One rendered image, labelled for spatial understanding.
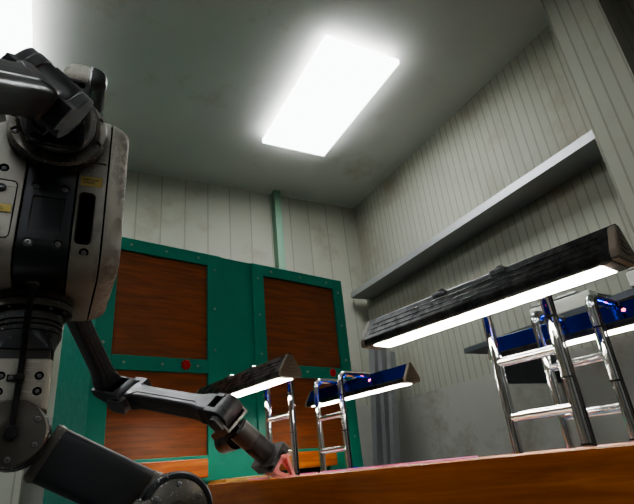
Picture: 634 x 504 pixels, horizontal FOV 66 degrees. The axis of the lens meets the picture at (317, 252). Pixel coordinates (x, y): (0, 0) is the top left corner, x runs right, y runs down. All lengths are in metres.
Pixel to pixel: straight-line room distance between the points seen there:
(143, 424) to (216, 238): 2.90
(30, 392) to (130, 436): 1.19
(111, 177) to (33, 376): 0.38
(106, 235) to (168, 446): 1.37
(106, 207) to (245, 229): 4.01
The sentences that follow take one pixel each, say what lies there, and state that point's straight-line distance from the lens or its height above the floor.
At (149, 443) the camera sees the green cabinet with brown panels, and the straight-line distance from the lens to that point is 2.16.
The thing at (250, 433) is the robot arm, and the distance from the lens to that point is 1.29.
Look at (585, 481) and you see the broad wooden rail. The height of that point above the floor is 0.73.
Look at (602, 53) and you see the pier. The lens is 3.42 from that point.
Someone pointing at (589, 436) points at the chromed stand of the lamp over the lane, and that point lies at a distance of 1.15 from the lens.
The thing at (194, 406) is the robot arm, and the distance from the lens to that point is 1.32.
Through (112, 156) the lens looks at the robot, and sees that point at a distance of 1.04.
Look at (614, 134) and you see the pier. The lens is 3.19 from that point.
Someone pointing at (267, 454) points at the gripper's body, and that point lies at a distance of 1.31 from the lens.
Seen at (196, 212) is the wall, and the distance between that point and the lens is 4.88.
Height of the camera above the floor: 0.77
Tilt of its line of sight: 24 degrees up
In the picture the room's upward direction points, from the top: 6 degrees counter-clockwise
